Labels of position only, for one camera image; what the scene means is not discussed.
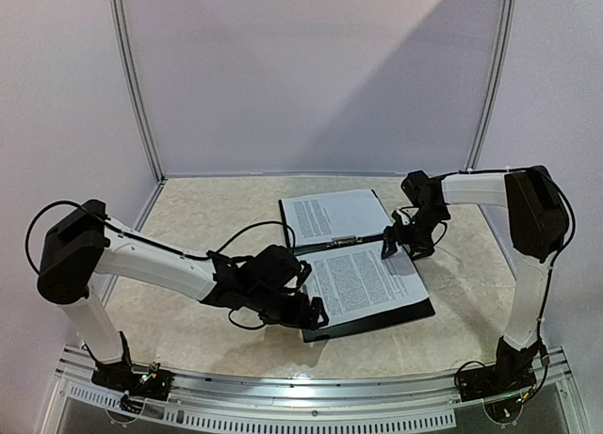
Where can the white printed sheet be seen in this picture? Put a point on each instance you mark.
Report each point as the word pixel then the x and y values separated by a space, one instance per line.
pixel 321 219

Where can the aluminium frame post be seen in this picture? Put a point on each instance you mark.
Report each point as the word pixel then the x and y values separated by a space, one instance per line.
pixel 501 44
pixel 134 90

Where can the perforated white cable tray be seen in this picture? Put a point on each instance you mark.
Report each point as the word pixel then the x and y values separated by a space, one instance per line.
pixel 88 410

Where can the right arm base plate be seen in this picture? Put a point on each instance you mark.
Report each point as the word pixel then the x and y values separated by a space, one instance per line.
pixel 482 382

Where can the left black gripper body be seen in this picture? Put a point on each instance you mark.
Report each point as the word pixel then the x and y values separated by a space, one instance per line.
pixel 284 314

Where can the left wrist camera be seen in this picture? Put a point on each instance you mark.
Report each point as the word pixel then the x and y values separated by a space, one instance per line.
pixel 304 273

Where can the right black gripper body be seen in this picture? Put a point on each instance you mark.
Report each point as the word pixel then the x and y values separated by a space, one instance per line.
pixel 402 236

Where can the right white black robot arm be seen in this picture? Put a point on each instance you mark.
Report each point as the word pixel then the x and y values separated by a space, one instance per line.
pixel 539 219

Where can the right aluminium frame post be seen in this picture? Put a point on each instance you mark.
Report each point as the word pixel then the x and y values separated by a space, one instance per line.
pixel 501 44

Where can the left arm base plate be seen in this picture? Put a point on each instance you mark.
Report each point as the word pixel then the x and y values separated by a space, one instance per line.
pixel 120 376

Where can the aluminium front rail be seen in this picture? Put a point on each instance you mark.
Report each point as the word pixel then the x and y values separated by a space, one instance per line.
pixel 308 392

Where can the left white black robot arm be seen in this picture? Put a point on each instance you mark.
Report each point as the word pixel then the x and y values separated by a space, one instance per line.
pixel 88 242

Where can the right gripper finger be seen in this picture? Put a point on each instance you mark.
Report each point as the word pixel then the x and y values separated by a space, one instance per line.
pixel 421 249
pixel 390 242

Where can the white paper stack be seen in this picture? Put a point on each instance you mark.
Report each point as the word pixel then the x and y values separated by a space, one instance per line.
pixel 361 291

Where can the left aluminium frame post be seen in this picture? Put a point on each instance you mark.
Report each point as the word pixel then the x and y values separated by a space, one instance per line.
pixel 134 90

